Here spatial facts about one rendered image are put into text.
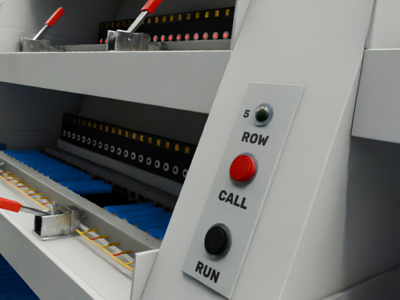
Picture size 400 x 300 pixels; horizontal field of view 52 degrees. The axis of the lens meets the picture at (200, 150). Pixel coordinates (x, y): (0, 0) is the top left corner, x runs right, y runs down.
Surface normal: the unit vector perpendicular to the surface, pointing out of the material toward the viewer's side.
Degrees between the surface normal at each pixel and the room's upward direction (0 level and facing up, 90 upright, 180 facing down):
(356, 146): 90
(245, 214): 90
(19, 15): 90
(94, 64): 108
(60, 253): 18
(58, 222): 90
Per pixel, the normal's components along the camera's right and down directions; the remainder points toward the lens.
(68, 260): 0.12, -0.99
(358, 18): -0.67, -0.31
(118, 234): -0.74, -0.01
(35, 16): 0.66, 0.17
